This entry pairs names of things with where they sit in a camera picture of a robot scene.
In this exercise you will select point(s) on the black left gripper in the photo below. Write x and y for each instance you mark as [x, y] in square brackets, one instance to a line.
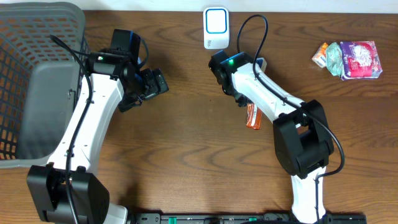
[154, 86]

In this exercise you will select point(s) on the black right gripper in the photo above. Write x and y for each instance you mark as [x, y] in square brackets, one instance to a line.
[243, 101]

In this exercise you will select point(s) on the orange snack bar wrapper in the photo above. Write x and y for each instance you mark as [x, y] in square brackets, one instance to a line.
[254, 116]

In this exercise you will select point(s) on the small orange juice carton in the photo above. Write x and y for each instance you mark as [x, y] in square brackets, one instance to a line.
[320, 56]

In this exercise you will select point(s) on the teal green packet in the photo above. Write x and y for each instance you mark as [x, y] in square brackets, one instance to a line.
[334, 59]

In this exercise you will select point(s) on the floral red purple packet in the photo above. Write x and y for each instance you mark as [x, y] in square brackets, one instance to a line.
[360, 60]

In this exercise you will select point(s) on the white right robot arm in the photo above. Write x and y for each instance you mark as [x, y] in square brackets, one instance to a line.
[302, 144]

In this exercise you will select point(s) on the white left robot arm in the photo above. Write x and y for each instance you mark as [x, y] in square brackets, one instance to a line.
[66, 189]

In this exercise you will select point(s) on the white barcode scanner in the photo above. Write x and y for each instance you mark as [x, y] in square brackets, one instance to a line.
[216, 28]

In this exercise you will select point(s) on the grey plastic lattice basket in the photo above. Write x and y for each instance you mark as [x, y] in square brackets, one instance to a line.
[40, 81]

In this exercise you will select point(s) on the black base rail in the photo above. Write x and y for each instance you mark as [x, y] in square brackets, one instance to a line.
[277, 218]

